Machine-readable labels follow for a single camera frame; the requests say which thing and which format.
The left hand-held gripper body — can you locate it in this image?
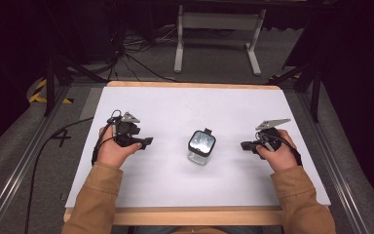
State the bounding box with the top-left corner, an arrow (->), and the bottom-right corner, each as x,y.
106,109 -> 148,149

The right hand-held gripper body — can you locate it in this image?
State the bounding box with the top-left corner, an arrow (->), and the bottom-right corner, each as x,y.
248,118 -> 292,161

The clear jar with black lid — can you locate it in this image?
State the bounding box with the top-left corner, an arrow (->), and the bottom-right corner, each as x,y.
187,128 -> 217,167

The person's right hand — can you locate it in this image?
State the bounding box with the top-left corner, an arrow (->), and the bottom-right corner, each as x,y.
255,129 -> 299,174

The person's left hand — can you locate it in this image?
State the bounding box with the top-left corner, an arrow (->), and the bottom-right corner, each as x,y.
95,125 -> 143,170

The black tripod stand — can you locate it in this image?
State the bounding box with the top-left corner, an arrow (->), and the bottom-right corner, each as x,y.
266,48 -> 325,124
42,0 -> 109,117

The yellow black hazard tape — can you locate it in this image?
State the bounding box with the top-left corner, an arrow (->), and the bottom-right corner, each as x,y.
28,78 -> 75,105

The aluminium floor rail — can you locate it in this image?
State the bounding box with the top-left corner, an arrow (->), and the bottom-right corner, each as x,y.
0,85 -> 73,234
294,91 -> 371,234

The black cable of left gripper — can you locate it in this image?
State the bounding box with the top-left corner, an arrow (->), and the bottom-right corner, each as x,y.
23,116 -> 117,234

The bundle of floor cables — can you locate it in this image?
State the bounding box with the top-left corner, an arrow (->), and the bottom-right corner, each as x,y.
103,22 -> 183,84

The white metal table frame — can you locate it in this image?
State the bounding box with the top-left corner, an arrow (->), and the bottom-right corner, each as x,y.
173,4 -> 268,77

